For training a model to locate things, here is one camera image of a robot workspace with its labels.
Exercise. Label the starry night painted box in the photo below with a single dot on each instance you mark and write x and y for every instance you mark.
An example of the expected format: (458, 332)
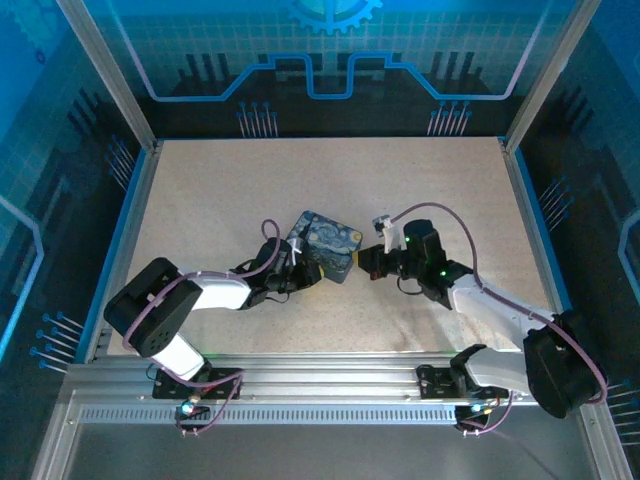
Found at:
(330, 245)

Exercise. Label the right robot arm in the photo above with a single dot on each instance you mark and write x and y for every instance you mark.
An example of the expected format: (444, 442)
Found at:
(500, 305)

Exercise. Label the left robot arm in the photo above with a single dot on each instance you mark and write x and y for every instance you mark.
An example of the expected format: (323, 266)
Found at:
(220, 295)

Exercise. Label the small LED circuit board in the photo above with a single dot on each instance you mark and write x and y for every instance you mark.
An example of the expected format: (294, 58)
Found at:
(479, 409)
(189, 409)

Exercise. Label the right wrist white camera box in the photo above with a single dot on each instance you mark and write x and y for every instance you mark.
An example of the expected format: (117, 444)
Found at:
(384, 229)

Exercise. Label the aluminium mounting rail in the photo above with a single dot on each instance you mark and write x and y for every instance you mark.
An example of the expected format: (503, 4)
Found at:
(325, 375)

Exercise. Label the aluminium side rail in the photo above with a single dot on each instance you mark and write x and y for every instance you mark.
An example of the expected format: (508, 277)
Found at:
(532, 225)
(125, 240)

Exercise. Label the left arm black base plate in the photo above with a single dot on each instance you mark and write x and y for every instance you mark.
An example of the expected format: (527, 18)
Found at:
(225, 385)

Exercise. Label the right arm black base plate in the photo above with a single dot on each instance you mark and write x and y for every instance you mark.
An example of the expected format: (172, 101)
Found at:
(435, 382)

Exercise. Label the aluminium frame post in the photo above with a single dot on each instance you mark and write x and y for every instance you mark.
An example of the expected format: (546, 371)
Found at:
(550, 75)
(107, 75)

